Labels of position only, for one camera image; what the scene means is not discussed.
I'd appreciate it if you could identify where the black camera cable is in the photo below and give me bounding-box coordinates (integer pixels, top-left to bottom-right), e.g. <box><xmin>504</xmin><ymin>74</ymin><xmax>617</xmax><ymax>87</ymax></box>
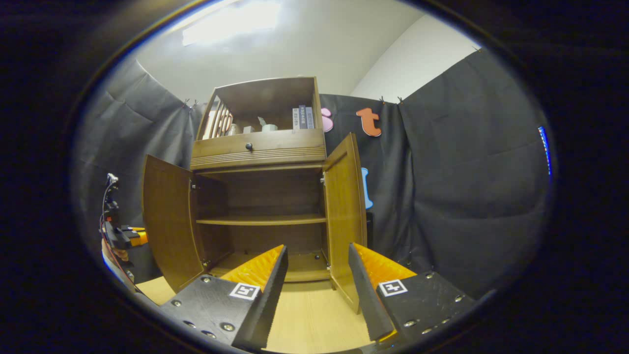
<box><xmin>102</xmin><ymin>173</ymin><xmax>120</xmax><ymax>207</ymax></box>

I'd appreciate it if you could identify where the wooden double-door shoe cabinet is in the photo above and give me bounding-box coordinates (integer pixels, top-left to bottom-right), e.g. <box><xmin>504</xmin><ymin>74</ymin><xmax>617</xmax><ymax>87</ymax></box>
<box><xmin>189</xmin><ymin>76</ymin><xmax>331</xmax><ymax>283</ymax></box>

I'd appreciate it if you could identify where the wooden inner shelf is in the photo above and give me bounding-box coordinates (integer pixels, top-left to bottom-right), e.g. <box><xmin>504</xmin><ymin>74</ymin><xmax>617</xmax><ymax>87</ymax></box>
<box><xmin>196</xmin><ymin>214</ymin><xmax>327</xmax><ymax>227</ymax></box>

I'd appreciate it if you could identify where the wooden cabinet drawer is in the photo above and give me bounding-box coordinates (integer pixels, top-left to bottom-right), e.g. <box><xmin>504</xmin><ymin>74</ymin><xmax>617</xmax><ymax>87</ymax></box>
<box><xmin>193</xmin><ymin>129</ymin><xmax>326</xmax><ymax>158</ymax></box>

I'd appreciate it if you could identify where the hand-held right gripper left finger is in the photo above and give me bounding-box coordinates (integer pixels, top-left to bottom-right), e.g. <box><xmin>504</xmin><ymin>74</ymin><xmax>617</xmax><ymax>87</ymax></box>
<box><xmin>159</xmin><ymin>244</ymin><xmax>289</xmax><ymax>351</ymax></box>

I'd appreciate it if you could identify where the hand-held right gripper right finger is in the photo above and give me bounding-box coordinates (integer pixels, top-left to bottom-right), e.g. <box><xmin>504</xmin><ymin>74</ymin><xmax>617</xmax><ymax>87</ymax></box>
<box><xmin>348</xmin><ymin>242</ymin><xmax>477</xmax><ymax>343</ymax></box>

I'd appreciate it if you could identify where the black backdrop cloth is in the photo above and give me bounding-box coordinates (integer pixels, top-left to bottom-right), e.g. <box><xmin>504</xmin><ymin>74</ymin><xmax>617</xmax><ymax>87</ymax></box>
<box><xmin>71</xmin><ymin>47</ymin><xmax>553</xmax><ymax>300</ymax></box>

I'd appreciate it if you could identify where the wooden shoe cabinet door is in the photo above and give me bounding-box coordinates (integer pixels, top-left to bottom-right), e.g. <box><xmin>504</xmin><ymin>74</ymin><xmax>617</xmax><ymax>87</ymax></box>
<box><xmin>142</xmin><ymin>154</ymin><xmax>207</xmax><ymax>294</ymax></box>
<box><xmin>322</xmin><ymin>132</ymin><xmax>368</xmax><ymax>314</ymax></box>

